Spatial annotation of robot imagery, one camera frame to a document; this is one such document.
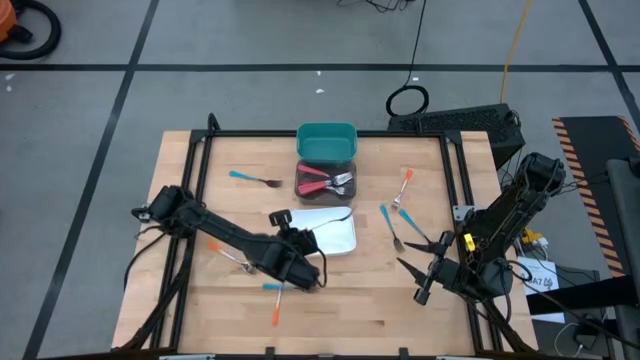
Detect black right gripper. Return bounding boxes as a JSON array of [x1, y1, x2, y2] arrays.
[[397, 230, 469, 306]]

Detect white plastic bin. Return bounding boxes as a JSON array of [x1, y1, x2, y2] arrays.
[[288, 205, 359, 258]]

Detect red handled fork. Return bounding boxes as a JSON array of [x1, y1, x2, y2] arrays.
[[296, 171, 355, 197], [296, 180, 350, 197], [298, 164, 350, 197]]

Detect teal handled fork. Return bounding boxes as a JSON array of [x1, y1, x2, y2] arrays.
[[228, 169, 285, 189], [397, 208, 434, 245], [261, 282, 304, 293], [378, 203, 406, 254]]

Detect brown translucent plastic bin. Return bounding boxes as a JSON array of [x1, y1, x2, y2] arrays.
[[293, 158, 358, 207]]

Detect teal plastic bin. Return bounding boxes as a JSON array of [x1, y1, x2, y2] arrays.
[[295, 121, 359, 166]]

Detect yellow plug bundle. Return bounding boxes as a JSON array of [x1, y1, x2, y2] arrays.
[[519, 227, 550, 251]]

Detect white paper label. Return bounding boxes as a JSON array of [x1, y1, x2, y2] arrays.
[[516, 255, 567, 325]]

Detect black computer case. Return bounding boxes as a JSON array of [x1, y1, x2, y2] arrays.
[[387, 103, 527, 170]]

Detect black beam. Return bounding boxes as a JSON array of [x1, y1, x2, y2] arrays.
[[524, 276, 640, 317]]

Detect black hazard striped mat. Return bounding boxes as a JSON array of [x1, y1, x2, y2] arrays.
[[552, 114, 640, 279]]

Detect grey cabinet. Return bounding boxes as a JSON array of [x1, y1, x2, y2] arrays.
[[605, 157, 640, 360]]

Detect orange vacuum cleaner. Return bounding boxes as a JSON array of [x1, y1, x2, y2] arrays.
[[0, 0, 19, 44]]

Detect black aluminium table frame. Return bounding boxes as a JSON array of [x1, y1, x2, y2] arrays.
[[112, 113, 539, 360]]

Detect white thin cable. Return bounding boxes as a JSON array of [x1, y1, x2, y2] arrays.
[[552, 322, 589, 359]]

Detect black hanging cable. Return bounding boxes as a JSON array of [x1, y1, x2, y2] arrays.
[[384, 0, 431, 119]]

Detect yellow cable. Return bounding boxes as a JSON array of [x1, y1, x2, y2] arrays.
[[499, 0, 532, 105]]

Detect black vacuum hose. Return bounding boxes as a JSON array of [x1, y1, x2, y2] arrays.
[[0, 0, 63, 61]]

